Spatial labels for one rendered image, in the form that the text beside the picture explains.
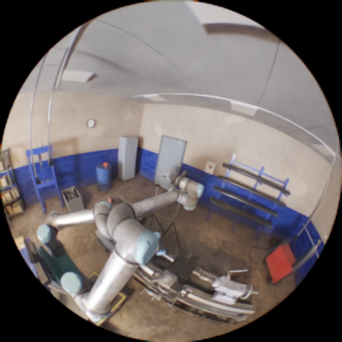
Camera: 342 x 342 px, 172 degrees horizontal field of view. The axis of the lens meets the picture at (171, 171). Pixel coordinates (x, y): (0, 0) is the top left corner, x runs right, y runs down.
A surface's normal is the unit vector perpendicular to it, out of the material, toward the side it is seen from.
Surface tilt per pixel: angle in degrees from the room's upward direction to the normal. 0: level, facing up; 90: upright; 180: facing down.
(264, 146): 90
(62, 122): 90
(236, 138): 90
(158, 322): 0
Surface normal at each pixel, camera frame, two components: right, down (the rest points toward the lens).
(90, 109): 0.82, 0.36
